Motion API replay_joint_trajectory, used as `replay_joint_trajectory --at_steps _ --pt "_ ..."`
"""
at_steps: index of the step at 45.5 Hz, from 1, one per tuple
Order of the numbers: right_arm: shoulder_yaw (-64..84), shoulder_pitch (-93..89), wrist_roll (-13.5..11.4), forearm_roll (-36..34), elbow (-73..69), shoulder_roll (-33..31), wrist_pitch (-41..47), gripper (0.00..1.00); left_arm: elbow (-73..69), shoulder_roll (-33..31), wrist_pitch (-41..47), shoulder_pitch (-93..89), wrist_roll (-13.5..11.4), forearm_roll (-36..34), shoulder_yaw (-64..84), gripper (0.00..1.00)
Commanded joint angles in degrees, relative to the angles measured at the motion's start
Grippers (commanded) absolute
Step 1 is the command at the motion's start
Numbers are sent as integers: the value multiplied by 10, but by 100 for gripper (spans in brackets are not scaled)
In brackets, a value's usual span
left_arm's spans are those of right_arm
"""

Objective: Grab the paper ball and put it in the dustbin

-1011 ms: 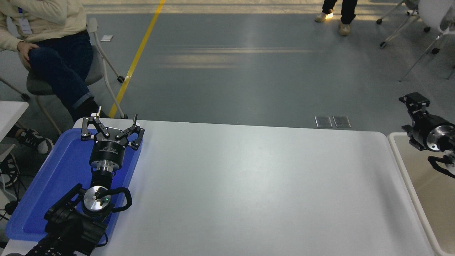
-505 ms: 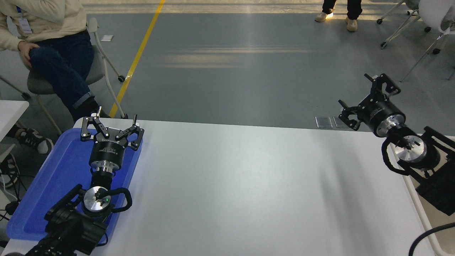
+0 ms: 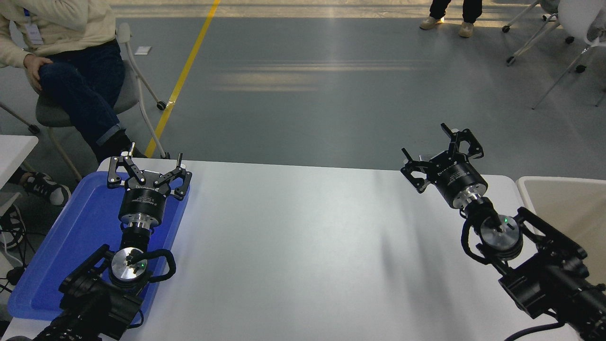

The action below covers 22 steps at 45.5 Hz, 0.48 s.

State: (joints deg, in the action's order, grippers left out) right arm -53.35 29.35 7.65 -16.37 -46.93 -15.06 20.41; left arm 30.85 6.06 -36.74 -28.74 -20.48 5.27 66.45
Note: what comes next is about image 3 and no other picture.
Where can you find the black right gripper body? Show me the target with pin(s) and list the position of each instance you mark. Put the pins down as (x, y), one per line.
(459, 182)

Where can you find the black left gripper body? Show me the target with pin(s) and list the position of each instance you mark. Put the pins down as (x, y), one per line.
(142, 201)

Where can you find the person's right hand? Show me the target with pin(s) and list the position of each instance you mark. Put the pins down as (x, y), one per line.
(35, 66)

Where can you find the blue plastic tray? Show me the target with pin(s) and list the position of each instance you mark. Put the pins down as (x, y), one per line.
(71, 237)

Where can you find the black and white sneaker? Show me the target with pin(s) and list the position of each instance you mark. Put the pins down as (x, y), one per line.
(47, 189)

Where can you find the seated person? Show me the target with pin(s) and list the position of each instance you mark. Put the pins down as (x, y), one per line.
(80, 80)

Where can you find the large pale bin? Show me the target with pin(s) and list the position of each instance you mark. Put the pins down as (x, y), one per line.
(568, 203)

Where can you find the small white side table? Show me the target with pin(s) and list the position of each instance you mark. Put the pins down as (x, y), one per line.
(14, 151)

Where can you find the white paper scrap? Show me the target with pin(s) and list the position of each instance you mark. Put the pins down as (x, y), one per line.
(142, 50)

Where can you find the standing person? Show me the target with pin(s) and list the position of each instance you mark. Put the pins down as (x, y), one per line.
(468, 9)

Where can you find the black power plug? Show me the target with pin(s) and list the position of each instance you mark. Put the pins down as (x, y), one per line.
(16, 276)

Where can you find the wheeled chair with grey seat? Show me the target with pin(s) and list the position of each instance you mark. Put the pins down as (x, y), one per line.
(549, 4)

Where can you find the white shell chair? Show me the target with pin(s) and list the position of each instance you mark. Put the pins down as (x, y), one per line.
(575, 19)

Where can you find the white id badge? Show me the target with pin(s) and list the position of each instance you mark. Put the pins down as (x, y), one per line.
(34, 34)

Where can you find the grey chair with white frame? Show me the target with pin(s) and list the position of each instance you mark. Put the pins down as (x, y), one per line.
(52, 113)

